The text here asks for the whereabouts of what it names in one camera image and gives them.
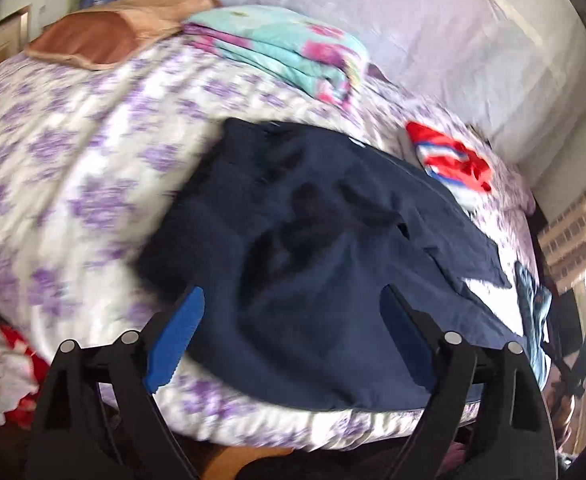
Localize folded teal pink floral blanket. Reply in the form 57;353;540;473
182;5;370;109

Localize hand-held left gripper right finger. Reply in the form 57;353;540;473
379;284;556;480

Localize brown pillow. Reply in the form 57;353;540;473
26;0;222;72

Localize navy blue pants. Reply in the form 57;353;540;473
136;117;528;411

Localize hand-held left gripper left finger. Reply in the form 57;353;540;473
26;285;207;480

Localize bed with purple floral sheet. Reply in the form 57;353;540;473
0;35;541;453

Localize red white blue striped garment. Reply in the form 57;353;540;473
405;121;494;211

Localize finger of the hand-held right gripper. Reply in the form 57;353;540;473
515;261;554;386

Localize white curtain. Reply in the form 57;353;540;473
160;0;586;161

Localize red and white crumpled cloth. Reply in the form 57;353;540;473
0;324;40;428

